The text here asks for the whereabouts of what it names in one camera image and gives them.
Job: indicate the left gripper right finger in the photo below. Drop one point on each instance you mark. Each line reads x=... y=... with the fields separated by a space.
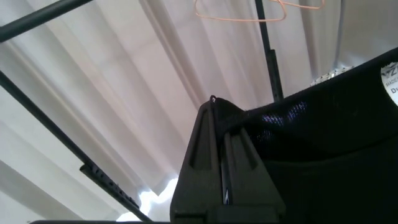
x=248 y=189

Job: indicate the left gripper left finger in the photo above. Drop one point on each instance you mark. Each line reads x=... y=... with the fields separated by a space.
x=196 y=189

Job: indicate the black t-shirt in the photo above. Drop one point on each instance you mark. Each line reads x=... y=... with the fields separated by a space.
x=326 y=140

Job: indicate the white laundry basket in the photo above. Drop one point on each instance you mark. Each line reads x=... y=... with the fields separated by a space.
x=329 y=75

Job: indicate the black clothes rack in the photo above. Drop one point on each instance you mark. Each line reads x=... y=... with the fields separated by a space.
x=31 y=23

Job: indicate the white curtain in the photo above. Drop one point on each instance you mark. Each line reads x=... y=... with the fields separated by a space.
x=124 y=77

